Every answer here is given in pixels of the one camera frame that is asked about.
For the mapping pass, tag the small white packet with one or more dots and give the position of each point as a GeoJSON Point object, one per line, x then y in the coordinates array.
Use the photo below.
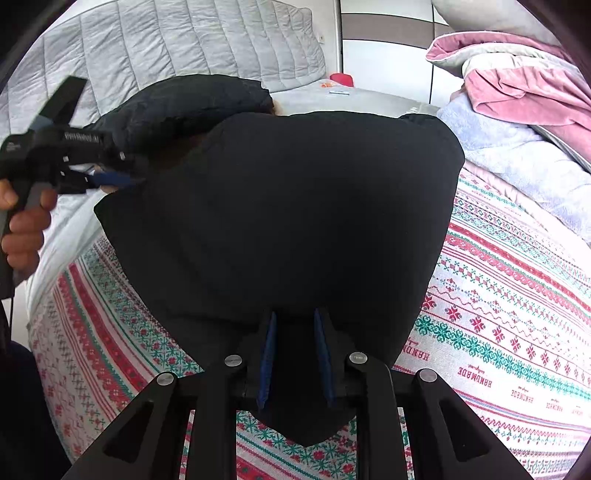
{"type": "Point", "coordinates": [339, 93]}

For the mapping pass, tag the small red object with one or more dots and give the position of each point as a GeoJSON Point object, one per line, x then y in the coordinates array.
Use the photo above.
{"type": "Point", "coordinates": [341, 79]}

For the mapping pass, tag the pink and white blanket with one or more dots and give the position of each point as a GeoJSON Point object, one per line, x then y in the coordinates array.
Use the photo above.
{"type": "Point", "coordinates": [517, 92]}

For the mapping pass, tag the black jacket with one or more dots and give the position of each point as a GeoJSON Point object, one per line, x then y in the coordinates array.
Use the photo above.
{"type": "Point", "coordinates": [286, 207]}

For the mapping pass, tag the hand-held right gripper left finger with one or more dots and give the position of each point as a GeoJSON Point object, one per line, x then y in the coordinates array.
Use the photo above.
{"type": "Point", "coordinates": [267, 360]}

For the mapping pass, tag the cream pillow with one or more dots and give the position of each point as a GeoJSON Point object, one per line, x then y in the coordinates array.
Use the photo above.
{"type": "Point", "coordinates": [485, 16]}

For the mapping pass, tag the patterned knit-print bedspread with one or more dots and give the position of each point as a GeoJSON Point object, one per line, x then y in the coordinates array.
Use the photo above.
{"type": "Point", "coordinates": [508, 300]}

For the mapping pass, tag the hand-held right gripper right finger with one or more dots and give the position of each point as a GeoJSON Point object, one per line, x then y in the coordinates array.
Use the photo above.
{"type": "Point", "coordinates": [324, 360]}

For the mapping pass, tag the navy quilted jacket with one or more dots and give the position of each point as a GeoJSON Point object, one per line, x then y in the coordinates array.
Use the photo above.
{"type": "Point", "coordinates": [184, 106]}

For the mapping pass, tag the light blue fleece blanket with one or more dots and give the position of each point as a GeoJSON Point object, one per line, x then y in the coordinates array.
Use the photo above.
{"type": "Point", "coordinates": [508, 147]}

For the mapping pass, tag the person's left hand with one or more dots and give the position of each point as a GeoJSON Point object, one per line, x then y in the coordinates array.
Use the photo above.
{"type": "Point", "coordinates": [27, 230]}

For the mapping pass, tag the white wardrobe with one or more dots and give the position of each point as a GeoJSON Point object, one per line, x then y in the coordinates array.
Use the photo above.
{"type": "Point", "coordinates": [392, 60]}

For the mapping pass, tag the person's dark clothing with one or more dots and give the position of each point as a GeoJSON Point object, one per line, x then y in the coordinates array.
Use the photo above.
{"type": "Point", "coordinates": [23, 415]}

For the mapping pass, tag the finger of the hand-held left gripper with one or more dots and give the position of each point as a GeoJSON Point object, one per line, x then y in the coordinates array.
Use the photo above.
{"type": "Point", "coordinates": [113, 178]}
{"type": "Point", "coordinates": [64, 99]}

